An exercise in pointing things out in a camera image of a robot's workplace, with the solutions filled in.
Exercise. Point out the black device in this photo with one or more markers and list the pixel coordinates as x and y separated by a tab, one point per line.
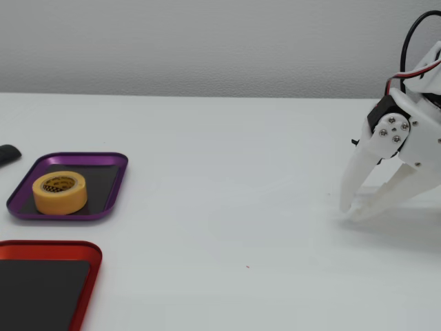
8	154

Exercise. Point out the purple metal dish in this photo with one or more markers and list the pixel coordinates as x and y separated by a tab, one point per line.
103	186

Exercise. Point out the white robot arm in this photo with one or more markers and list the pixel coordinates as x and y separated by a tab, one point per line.
430	69

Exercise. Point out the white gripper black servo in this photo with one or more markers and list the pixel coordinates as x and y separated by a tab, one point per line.
423	139

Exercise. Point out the yellow masking tape roll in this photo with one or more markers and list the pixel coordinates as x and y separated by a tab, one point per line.
60	198

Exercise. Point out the red metal dish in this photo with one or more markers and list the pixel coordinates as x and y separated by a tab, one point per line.
44	286

